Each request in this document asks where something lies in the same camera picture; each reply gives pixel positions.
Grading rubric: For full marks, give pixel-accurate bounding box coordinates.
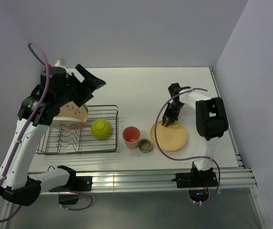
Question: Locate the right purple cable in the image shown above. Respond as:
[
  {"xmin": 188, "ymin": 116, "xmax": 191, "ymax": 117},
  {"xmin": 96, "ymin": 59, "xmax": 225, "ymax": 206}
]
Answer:
[{"xmin": 153, "ymin": 87, "xmax": 222, "ymax": 203}]

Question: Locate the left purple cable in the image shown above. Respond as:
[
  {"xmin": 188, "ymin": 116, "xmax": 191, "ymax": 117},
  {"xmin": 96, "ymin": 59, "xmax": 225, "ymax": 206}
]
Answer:
[{"xmin": 0, "ymin": 42, "xmax": 50, "ymax": 223}]

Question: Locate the lime green bowl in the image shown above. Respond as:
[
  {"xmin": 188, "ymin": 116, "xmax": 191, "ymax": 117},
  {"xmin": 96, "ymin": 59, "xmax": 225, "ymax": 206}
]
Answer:
[{"xmin": 91, "ymin": 119, "xmax": 112, "ymax": 139}]

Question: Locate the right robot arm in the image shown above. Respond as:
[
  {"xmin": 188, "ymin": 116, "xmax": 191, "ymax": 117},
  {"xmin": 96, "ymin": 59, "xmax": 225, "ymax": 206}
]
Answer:
[{"xmin": 162, "ymin": 83, "xmax": 229, "ymax": 186}]

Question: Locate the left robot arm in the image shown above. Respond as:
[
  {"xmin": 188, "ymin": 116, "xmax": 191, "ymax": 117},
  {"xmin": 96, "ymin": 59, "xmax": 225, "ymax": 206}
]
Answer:
[{"xmin": 0, "ymin": 64, "xmax": 106, "ymax": 206}]

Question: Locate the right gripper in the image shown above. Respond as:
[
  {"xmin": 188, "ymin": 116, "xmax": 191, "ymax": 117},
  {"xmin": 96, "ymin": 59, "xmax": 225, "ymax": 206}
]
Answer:
[{"xmin": 162, "ymin": 102, "xmax": 184, "ymax": 126}]

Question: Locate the pink plastic cup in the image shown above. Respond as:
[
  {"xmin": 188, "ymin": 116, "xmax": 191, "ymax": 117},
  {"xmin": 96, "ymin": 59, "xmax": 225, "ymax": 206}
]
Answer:
[{"xmin": 123, "ymin": 126, "xmax": 141, "ymax": 149}]

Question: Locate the aluminium table edge rail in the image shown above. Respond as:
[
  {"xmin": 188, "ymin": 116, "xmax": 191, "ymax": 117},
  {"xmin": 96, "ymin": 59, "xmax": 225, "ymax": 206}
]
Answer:
[{"xmin": 5, "ymin": 167, "xmax": 258, "ymax": 195}]

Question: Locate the black wire dish rack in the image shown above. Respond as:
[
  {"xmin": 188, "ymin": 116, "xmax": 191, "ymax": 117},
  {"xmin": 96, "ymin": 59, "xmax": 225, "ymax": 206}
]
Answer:
[{"xmin": 35, "ymin": 105, "xmax": 118, "ymax": 155}]

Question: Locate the plain yellow bear plate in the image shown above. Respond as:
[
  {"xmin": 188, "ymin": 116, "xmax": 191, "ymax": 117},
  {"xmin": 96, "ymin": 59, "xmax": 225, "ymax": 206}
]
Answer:
[{"xmin": 150, "ymin": 120, "xmax": 188, "ymax": 151}]

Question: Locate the pink cream plate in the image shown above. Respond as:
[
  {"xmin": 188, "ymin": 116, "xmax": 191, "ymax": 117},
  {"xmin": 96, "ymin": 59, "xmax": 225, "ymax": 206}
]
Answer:
[
  {"xmin": 50, "ymin": 117, "xmax": 86, "ymax": 130},
  {"xmin": 56, "ymin": 101, "xmax": 86, "ymax": 122}
]

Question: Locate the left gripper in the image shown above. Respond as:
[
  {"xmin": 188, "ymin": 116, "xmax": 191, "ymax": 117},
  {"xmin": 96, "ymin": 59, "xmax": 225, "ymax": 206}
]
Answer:
[{"xmin": 55, "ymin": 64, "xmax": 105, "ymax": 107}]

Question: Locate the purple cable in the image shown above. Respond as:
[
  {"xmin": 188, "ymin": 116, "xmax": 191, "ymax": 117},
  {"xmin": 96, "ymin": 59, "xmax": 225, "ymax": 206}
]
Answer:
[
  {"xmin": 153, "ymin": 87, "xmax": 222, "ymax": 203},
  {"xmin": 0, "ymin": 42, "xmax": 50, "ymax": 223}
]

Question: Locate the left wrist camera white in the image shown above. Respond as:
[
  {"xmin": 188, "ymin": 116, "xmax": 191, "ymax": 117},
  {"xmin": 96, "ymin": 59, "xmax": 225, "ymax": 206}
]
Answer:
[{"xmin": 54, "ymin": 58, "xmax": 67, "ymax": 68}]

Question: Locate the small speckled ceramic cup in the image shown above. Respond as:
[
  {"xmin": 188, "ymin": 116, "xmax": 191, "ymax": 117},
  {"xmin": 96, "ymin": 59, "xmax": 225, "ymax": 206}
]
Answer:
[{"xmin": 138, "ymin": 138, "xmax": 153, "ymax": 154}]

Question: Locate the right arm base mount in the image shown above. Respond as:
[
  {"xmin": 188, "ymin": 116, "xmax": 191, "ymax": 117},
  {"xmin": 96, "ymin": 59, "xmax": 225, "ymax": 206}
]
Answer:
[{"xmin": 171, "ymin": 168, "xmax": 220, "ymax": 206}]

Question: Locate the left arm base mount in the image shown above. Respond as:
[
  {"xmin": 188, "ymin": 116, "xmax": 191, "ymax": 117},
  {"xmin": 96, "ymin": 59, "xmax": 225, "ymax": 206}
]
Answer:
[{"xmin": 58, "ymin": 176, "xmax": 94, "ymax": 211}]

